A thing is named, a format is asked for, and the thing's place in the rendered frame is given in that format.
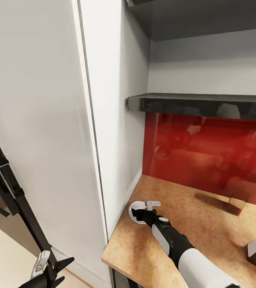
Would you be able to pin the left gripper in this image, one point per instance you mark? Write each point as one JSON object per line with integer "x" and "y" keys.
{"x": 48, "y": 278}

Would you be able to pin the water glass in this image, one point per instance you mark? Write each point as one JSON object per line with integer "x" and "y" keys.
{"x": 237, "y": 201}

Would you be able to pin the saucer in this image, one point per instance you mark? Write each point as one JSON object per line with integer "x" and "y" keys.
{"x": 137, "y": 205}

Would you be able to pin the countertop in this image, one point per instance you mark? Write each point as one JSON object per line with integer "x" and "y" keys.
{"x": 218, "y": 234}

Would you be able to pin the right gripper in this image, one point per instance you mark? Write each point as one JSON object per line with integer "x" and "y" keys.
{"x": 142, "y": 214}

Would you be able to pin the fridge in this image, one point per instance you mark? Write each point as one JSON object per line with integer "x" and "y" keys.
{"x": 67, "y": 68}

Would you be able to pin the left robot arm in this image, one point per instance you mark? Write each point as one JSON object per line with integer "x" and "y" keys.
{"x": 44, "y": 276}

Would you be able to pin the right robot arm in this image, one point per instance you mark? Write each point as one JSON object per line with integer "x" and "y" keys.
{"x": 196, "y": 270}

